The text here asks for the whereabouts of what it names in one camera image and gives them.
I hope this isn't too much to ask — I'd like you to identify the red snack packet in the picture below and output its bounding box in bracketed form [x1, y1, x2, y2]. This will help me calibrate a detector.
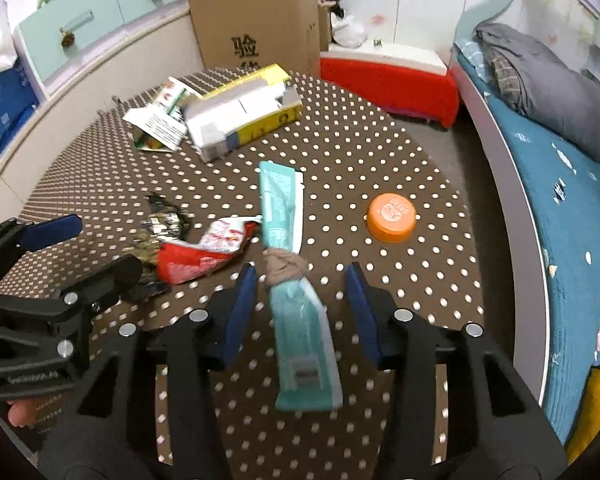
[156, 216, 262, 285]

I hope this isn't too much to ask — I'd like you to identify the dark wrapper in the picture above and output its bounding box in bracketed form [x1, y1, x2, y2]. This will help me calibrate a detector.
[122, 192, 190, 304]

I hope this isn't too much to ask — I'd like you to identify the teal wrapper packet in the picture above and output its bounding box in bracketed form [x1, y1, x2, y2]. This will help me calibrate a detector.
[259, 162, 343, 412]

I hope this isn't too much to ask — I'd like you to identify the left hand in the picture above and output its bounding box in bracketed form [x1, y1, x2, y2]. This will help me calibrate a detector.
[7, 399, 41, 428]

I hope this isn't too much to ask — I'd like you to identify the yellow cushion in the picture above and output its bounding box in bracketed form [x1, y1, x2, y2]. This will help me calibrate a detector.
[566, 367, 600, 464]

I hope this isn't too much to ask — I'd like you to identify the blue bag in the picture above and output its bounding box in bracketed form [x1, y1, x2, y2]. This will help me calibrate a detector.
[0, 60, 38, 156]

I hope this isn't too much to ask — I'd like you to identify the white green leaflet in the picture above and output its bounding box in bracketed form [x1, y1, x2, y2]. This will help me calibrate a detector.
[123, 77, 202, 153]

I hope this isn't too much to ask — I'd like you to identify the white yellow carton box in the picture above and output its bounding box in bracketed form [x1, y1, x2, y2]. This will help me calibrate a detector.
[182, 64, 303, 162]

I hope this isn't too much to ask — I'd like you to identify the mint drawer cabinet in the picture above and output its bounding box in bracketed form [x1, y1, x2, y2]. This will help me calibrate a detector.
[16, 0, 186, 101]

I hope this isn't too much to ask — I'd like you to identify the orange round lid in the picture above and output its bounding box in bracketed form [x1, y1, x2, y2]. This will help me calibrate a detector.
[366, 193, 416, 244]

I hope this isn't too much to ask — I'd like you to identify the blue patterned mattress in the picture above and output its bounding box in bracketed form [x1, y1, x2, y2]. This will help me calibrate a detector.
[457, 54, 600, 442]

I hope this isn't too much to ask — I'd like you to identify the brown dotted tablecloth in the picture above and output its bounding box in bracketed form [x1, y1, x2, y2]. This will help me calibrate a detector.
[0, 66, 487, 480]

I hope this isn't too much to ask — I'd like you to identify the brown cardboard box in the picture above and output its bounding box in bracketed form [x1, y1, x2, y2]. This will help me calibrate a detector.
[188, 0, 320, 77]

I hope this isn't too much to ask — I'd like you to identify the grey folded duvet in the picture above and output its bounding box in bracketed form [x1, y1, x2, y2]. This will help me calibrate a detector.
[476, 23, 600, 162]

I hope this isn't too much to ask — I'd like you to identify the white plastic bag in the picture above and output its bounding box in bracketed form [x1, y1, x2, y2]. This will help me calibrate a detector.
[330, 13, 368, 49]

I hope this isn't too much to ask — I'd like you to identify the red bench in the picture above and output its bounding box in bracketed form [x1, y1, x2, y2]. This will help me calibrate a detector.
[321, 41, 460, 128]

